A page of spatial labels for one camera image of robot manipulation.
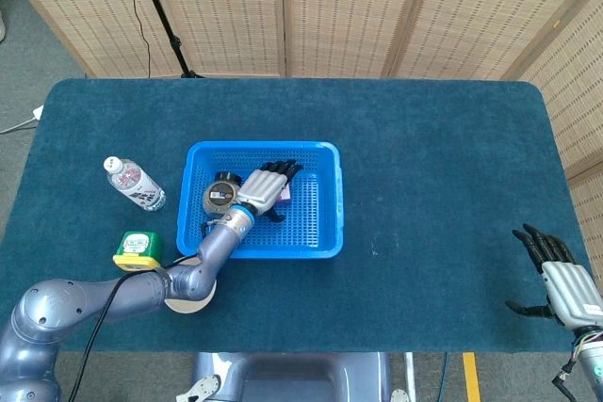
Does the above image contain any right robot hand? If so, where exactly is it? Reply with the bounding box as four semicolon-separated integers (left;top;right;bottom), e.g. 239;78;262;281
505;222;603;331

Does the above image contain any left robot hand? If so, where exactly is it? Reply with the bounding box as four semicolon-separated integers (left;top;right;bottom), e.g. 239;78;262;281
234;159;304;224

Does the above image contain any clear plastic water bottle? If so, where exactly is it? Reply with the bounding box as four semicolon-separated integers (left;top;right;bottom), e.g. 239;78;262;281
103;155;167;213

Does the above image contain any green container with yellow lid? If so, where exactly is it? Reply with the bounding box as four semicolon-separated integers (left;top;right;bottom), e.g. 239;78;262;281
112;230;164;272

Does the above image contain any beige bowl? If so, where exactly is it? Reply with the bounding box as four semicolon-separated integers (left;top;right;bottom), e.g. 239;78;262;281
165;281;218;314

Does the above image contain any blue plastic basket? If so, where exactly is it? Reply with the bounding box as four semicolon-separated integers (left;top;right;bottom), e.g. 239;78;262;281
176;140;345;261

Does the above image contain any yellow floor tape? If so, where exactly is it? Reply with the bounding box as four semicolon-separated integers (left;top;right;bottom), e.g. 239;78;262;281
462;352;481;402

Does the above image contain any teal table cloth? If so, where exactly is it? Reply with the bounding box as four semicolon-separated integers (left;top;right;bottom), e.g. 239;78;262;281
0;77;599;354

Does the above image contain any white floor strip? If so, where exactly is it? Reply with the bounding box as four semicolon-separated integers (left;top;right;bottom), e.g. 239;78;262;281
404;352;418;402

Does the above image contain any bamboo folding screen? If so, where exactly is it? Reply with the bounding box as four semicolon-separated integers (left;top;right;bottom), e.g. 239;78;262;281
0;0;603;81
517;0;603;290

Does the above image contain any grey-blue robot torso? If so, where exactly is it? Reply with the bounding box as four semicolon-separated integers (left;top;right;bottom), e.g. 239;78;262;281
192;352;392;402

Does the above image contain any black tripod stand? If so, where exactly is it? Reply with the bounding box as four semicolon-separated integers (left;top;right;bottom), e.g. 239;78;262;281
129;0;206;79

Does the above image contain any blue floor cable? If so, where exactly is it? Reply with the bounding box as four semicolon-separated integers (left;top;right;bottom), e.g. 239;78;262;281
437;352;448;402

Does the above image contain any thin black hanging cable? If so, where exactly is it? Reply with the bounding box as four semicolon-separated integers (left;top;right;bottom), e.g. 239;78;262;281
114;0;152;78

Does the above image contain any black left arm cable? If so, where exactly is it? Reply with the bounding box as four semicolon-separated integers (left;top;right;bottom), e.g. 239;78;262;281
68;253;202;402

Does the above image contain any white adapter cable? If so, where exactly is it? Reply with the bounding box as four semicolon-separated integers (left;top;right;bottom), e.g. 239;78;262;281
0;118;37;136

